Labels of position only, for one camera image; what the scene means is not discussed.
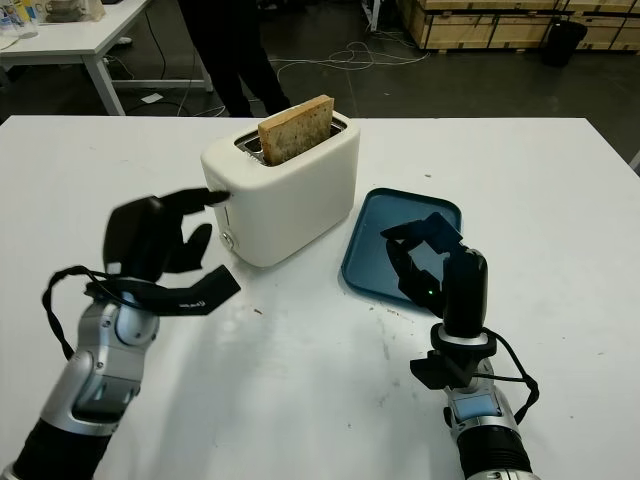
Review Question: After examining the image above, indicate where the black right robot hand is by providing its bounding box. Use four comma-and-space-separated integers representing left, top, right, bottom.
379, 211, 491, 336

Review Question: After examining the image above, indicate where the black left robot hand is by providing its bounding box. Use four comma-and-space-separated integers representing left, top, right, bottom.
102, 187, 234, 285

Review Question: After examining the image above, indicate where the white two-slot toaster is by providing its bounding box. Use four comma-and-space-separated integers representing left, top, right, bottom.
200, 110, 362, 269

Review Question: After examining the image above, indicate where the brown bread slice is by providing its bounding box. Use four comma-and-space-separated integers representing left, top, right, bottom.
257, 94, 335, 166

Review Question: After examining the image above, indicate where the dark blue plastic tray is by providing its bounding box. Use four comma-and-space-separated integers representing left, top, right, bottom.
340, 187, 464, 315

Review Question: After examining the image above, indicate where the person in dark clothes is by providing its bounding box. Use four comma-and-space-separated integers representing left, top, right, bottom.
192, 0, 294, 119

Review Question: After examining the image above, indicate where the white office table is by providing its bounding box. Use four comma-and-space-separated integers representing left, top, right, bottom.
0, 0, 215, 117

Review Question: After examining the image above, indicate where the clear plastic bag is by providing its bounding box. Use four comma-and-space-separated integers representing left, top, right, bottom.
44, 0, 106, 24

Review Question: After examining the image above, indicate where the clear bottle yellow label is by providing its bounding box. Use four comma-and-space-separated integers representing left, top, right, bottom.
12, 0, 40, 40

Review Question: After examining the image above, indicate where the black waste bin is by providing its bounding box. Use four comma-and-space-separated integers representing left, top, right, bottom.
542, 20, 589, 68

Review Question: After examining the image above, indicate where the wooden shipping crate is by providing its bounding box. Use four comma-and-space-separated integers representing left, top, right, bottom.
552, 0, 640, 51
397, 0, 556, 51

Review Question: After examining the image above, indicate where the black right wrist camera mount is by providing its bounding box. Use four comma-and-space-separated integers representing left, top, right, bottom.
408, 324, 499, 391

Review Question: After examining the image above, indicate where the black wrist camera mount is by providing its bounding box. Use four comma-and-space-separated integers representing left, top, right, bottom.
84, 264, 242, 317
408, 324, 499, 391

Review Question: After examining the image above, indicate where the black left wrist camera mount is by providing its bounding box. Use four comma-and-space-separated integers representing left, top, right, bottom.
84, 264, 242, 317

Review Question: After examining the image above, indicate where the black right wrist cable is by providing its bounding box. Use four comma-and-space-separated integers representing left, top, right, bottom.
474, 327, 542, 427

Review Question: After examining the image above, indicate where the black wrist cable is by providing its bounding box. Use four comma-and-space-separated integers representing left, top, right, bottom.
40, 267, 131, 362
474, 327, 542, 427

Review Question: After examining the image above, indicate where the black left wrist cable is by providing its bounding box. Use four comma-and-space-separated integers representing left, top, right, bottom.
40, 267, 131, 362

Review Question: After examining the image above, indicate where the white floor cable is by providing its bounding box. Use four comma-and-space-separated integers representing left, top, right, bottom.
214, 42, 429, 117

